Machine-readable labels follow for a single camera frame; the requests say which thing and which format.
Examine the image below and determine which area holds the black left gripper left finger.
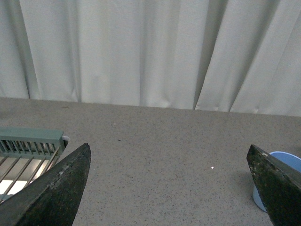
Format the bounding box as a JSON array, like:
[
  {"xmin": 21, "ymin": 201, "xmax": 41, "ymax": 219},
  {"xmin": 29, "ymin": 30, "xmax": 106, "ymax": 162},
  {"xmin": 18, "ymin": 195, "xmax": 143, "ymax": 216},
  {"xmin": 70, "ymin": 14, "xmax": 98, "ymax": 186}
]
[{"xmin": 0, "ymin": 143, "xmax": 91, "ymax": 226}]

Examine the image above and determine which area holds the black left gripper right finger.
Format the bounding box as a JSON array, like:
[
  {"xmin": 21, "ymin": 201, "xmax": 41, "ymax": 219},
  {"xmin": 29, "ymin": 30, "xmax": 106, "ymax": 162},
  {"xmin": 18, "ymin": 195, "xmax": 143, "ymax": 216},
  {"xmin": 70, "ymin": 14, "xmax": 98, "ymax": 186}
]
[{"xmin": 246, "ymin": 145, "xmax": 301, "ymax": 226}]

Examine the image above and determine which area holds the blue cup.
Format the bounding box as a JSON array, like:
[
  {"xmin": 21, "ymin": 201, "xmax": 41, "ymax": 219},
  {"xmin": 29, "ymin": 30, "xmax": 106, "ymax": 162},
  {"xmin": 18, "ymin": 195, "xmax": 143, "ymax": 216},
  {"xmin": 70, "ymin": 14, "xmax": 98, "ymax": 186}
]
[{"xmin": 253, "ymin": 151, "xmax": 301, "ymax": 212}]

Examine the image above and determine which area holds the green dish drying rack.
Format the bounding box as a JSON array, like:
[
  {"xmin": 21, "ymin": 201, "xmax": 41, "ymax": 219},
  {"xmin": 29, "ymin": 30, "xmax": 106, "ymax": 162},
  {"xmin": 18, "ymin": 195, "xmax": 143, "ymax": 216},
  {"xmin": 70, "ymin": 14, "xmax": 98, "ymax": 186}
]
[{"xmin": 0, "ymin": 127, "xmax": 70, "ymax": 202}]

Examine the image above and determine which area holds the white curtain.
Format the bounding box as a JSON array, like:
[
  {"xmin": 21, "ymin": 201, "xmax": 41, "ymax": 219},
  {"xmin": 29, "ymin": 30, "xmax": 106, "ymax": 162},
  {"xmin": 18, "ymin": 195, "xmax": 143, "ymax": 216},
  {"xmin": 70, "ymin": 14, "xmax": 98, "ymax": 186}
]
[{"xmin": 0, "ymin": 0, "xmax": 301, "ymax": 116}]

